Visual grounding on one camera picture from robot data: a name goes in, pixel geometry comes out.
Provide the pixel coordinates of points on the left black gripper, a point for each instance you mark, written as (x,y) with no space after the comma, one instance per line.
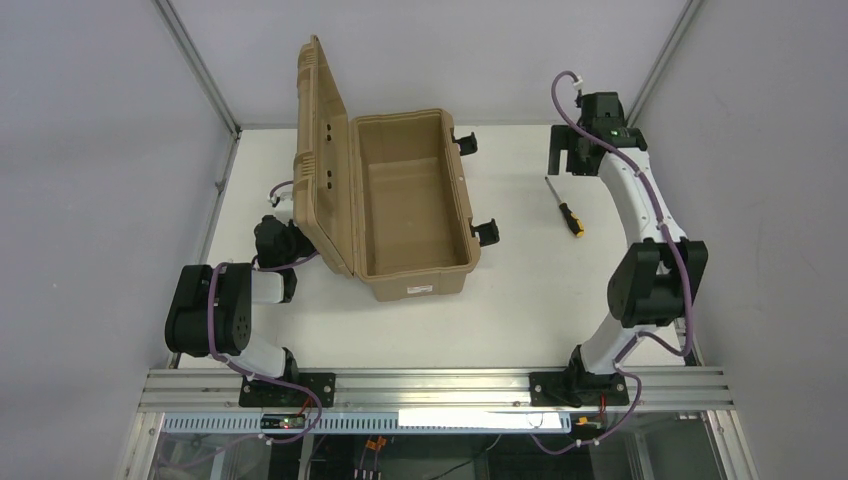
(291,240)

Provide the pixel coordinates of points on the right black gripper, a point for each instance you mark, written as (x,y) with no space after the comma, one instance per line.
(577,157)

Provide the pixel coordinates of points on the black yellow screwdriver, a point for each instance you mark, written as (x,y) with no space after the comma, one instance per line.
(571,220)

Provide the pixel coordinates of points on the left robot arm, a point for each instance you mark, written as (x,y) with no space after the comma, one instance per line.
(211,310)

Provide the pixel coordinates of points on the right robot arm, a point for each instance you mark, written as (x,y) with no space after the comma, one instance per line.
(657,279)

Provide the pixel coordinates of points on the tan plastic toolbox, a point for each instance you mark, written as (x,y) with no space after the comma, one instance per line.
(383,198)

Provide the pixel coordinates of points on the black toolbox latch near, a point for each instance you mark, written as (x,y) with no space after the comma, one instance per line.
(487,233)

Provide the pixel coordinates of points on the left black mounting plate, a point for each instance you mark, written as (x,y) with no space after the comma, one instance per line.
(260,394)

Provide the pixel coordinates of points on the black mounting plate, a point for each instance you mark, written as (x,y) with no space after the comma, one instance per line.
(560,388)
(260,394)

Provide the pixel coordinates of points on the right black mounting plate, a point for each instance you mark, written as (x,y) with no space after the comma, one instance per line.
(560,388)

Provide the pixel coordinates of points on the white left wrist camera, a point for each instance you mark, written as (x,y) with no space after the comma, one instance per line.
(284,209)

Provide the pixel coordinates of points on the white slotted cable duct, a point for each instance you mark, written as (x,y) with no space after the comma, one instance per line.
(407,421)

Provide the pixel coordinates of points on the aluminium frame rail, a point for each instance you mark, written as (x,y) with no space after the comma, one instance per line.
(653,389)

